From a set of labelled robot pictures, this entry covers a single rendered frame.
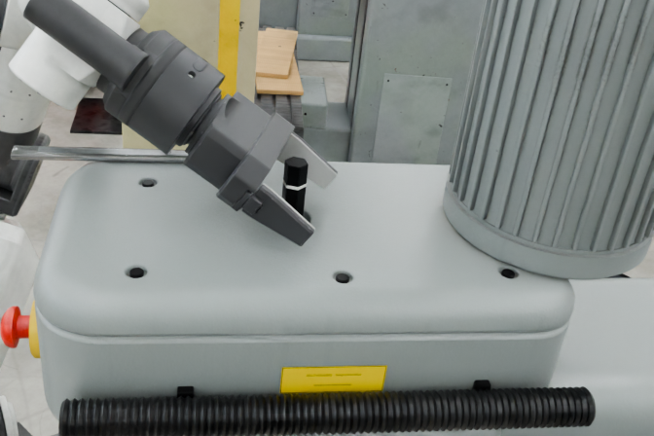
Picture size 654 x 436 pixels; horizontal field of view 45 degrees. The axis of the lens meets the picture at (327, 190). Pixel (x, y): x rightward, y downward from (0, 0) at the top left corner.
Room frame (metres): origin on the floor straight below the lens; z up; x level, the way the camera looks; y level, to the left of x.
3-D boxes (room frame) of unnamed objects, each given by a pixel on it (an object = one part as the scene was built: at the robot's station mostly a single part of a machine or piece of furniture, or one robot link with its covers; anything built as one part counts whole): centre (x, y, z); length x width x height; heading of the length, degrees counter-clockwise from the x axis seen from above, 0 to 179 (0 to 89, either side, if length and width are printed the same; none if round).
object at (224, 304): (0.62, 0.02, 1.81); 0.47 x 0.26 x 0.16; 101
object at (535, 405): (0.48, -0.03, 1.79); 0.45 x 0.04 x 0.04; 101
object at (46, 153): (0.70, 0.20, 1.89); 0.24 x 0.04 x 0.01; 101
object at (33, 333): (0.58, 0.26, 1.76); 0.06 x 0.02 x 0.06; 11
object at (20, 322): (0.57, 0.28, 1.76); 0.04 x 0.03 x 0.04; 11
